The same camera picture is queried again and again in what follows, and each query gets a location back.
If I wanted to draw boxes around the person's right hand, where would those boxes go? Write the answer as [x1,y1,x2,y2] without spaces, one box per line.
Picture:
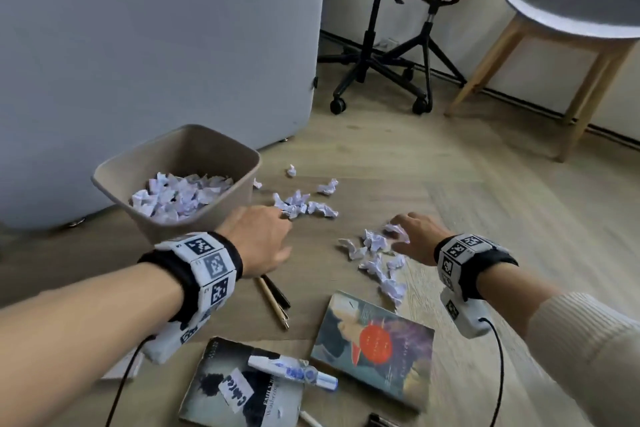
[389,212,453,266]

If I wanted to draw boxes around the person's left hand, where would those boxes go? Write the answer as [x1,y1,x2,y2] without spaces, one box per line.
[215,205,293,278]

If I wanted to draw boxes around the small paper piece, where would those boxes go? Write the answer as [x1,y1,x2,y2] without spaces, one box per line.
[383,224,411,244]

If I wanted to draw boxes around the pile of paper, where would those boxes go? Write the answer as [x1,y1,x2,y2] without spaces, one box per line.
[252,163,409,312]

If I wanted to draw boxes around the black marker pen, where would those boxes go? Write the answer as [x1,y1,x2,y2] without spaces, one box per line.
[261,274,292,312]

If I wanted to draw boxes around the slim gold brown pen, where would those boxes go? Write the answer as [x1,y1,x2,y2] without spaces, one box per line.
[255,276,291,332]

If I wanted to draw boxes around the dense heap of paper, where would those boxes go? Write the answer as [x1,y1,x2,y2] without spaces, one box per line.
[131,172,235,225]

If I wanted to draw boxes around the beige waste bin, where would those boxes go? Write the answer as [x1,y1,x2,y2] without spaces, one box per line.
[91,123,263,245]

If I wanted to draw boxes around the colourful cover novel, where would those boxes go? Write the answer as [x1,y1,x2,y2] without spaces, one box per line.
[309,290,436,412]

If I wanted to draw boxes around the thick white marker pen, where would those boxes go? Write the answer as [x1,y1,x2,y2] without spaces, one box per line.
[247,354,339,391]

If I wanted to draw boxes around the black and white book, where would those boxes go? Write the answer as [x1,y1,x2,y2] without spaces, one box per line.
[178,336,305,427]

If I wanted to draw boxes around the person's left forearm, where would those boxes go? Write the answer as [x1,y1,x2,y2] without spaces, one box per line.
[0,262,185,427]

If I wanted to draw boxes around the person's right forearm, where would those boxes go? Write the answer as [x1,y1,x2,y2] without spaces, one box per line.
[475,262,563,338]

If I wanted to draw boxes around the black wristband with marker tags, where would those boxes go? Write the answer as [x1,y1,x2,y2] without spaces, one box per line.
[138,231,245,325]
[433,234,519,302]

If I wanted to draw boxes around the grey felt partition panel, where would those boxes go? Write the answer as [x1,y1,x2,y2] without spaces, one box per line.
[0,0,329,230]

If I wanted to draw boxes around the grey chair wooden legs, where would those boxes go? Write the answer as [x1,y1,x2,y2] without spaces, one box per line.
[445,0,640,162]

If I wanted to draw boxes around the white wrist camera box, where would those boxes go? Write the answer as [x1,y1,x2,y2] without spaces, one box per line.
[439,286,493,340]
[142,314,211,365]

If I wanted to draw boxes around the black camera cable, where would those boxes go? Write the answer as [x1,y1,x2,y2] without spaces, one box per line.
[479,317,506,427]
[105,335,156,427]

